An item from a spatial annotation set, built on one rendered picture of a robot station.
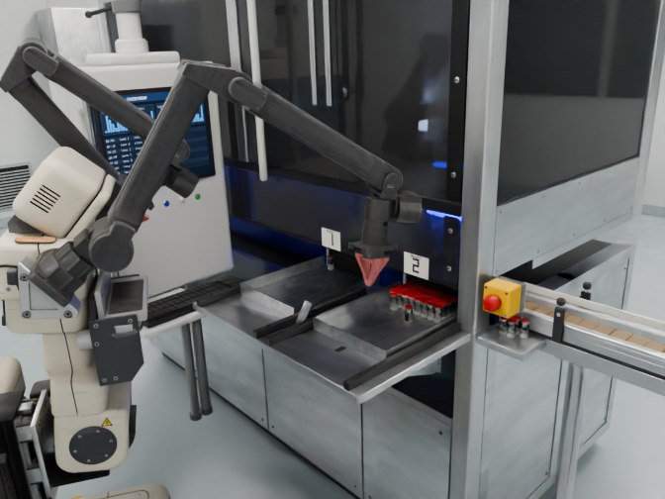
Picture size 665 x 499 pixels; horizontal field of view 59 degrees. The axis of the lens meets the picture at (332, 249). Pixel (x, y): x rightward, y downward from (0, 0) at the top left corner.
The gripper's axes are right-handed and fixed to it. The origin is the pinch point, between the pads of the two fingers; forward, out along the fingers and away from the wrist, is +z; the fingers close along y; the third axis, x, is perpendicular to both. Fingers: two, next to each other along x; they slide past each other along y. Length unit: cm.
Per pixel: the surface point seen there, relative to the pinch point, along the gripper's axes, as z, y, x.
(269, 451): 100, 44, 82
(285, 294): 16.7, 11.6, 42.9
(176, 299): 26, -6, 76
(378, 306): 14.3, 24.2, 16.8
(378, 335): 16.6, 11.7, 4.9
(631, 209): -17, 115, -13
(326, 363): 20.3, -6.7, 4.2
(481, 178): -25.9, 20.8, -12.1
